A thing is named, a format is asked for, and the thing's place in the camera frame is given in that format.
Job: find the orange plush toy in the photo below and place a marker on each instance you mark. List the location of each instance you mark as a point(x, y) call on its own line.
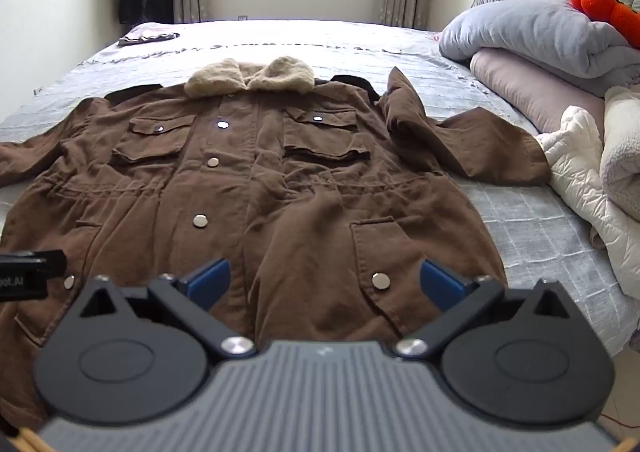
point(607, 6)

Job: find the pink pillow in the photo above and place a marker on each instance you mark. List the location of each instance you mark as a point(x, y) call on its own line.
point(525, 91)

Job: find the cream fleece blanket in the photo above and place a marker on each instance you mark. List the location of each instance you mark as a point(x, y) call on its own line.
point(622, 146)

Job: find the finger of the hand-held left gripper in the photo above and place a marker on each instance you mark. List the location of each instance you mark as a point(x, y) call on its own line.
point(55, 263)

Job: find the bed with grey bedspread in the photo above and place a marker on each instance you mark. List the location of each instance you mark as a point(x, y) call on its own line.
point(525, 232)

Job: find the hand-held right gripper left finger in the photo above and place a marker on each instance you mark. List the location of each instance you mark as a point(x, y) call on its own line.
point(212, 277)

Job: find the brown jacket with fleece collar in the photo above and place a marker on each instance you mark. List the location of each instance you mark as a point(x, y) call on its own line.
point(280, 192)

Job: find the white quilted blanket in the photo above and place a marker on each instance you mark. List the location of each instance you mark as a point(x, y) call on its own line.
point(580, 156)

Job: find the grey folded duvet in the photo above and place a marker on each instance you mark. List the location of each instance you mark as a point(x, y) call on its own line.
point(530, 31)

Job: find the small grey folded cloth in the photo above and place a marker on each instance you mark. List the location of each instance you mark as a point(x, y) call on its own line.
point(147, 37)

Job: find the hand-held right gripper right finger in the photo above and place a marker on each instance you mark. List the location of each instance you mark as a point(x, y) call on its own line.
point(440, 282)

